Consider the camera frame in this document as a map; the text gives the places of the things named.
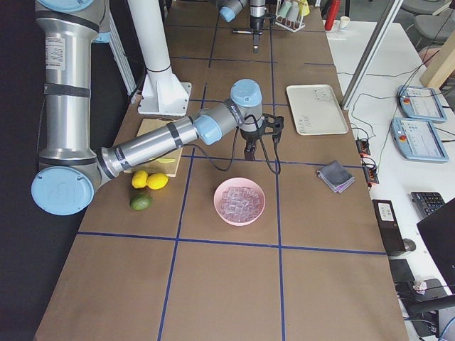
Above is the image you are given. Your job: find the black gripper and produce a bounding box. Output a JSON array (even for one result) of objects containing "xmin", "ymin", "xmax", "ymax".
[
  {"xmin": 240, "ymin": 128, "xmax": 262, "ymax": 159},
  {"xmin": 250, "ymin": 5, "xmax": 265, "ymax": 53}
]

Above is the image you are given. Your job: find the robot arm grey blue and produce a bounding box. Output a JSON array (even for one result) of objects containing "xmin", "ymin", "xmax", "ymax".
[
  {"xmin": 31, "ymin": 1, "xmax": 265, "ymax": 215},
  {"xmin": 212, "ymin": 0, "xmax": 266, "ymax": 53}
]

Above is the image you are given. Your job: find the pale grey cup on rack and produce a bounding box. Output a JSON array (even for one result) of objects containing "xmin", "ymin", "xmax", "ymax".
[{"xmin": 286, "ymin": 1, "xmax": 299, "ymax": 22}]

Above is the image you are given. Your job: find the yellow cup on rack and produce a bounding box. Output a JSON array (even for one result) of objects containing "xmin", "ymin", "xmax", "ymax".
[{"xmin": 297, "ymin": 0, "xmax": 310, "ymax": 17}]

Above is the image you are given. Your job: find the pink bowl of ice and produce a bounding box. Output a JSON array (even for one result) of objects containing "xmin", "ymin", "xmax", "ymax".
[{"xmin": 213, "ymin": 178, "xmax": 265, "ymax": 227}]

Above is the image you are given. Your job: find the white paper cup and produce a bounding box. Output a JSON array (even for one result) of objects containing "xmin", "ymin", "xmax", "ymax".
[{"xmin": 338, "ymin": 16, "xmax": 350, "ymax": 30}]

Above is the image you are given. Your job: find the cream bear serving tray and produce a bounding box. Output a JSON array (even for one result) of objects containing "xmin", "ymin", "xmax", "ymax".
[{"xmin": 286, "ymin": 85, "xmax": 348, "ymax": 136}]

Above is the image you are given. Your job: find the red bottle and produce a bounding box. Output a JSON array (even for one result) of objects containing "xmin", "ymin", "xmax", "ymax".
[{"xmin": 324, "ymin": 0, "xmax": 341, "ymax": 31}]

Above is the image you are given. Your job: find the bamboo cutting board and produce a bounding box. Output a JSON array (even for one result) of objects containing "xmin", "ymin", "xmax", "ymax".
[{"xmin": 132, "ymin": 119, "xmax": 182, "ymax": 178}]

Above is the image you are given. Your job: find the grey folded cloth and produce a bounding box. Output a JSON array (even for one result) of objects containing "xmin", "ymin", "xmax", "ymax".
[{"xmin": 316, "ymin": 161, "xmax": 355, "ymax": 193}]

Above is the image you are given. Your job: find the yellow lemon right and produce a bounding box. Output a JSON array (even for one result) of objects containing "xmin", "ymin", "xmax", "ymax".
[{"xmin": 146, "ymin": 173, "xmax": 168, "ymax": 190}]

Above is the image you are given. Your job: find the yellow lemon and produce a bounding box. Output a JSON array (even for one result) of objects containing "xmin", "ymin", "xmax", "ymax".
[
  {"xmin": 146, "ymin": 173, "xmax": 168, "ymax": 190},
  {"xmin": 132, "ymin": 170, "xmax": 149, "ymax": 189}
]

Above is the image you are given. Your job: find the yellow lemon left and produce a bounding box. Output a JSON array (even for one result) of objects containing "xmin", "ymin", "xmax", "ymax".
[{"xmin": 132, "ymin": 170, "xmax": 149, "ymax": 189}]

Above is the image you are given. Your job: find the orange power strip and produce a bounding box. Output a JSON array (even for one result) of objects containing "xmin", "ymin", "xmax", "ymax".
[{"xmin": 355, "ymin": 139, "xmax": 379, "ymax": 188}]

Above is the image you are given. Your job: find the green avocado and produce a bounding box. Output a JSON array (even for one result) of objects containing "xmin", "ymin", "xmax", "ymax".
[{"xmin": 129, "ymin": 193, "xmax": 153, "ymax": 211}]

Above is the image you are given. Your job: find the black box on desk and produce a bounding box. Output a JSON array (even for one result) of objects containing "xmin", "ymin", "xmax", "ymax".
[{"xmin": 372, "ymin": 200, "xmax": 406, "ymax": 256}]

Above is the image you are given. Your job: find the teach pendant near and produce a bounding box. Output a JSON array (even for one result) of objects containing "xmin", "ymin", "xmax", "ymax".
[{"xmin": 391, "ymin": 117, "xmax": 449, "ymax": 163}]

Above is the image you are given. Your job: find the teach pendant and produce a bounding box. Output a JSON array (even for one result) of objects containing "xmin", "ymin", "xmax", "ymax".
[
  {"xmin": 391, "ymin": 117, "xmax": 449, "ymax": 163},
  {"xmin": 397, "ymin": 85, "xmax": 447, "ymax": 123}
]

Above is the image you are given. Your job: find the teach pendant far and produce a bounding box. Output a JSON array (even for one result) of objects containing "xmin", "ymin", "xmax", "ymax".
[{"xmin": 397, "ymin": 85, "xmax": 447, "ymax": 123}]

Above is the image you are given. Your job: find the black keyboard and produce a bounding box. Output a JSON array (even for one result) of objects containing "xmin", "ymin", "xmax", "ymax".
[{"xmin": 411, "ymin": 192, "xmax": 445, "ymax": 217}]

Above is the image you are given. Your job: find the black computer mouse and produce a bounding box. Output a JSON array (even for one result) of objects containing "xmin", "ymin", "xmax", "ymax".
[{"xmin": 402, "ymin": 238, "xmax": 417, "ymax": 252}]

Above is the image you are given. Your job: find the black laptop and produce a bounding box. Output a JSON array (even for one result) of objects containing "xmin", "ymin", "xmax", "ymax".
[{"xmin": 417, "ymin": 199, "xmax": 455, "ymax": 292}]

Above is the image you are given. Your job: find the white wire cup rack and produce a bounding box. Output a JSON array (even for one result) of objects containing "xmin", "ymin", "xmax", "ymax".
[{"xmin": 275, "ymin": 0, "xmax": 306, "ymax": 33}]

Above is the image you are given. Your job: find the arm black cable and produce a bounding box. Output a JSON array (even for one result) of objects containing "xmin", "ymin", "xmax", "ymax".
[{"xmin": 183, "ymin": 114, "xmax": 282, "ymax": 174}]

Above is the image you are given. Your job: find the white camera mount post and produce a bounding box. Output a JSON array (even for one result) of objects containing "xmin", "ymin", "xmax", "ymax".
[{"xmin": 128, "ymin": 0, "xmax": 191, "ymax": 117}]

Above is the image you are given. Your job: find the aluminium frame post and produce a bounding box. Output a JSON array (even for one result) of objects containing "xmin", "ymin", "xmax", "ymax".
[{"xmin": 341, "ymin": 0, "xmax": 403, "ymax": 110}]

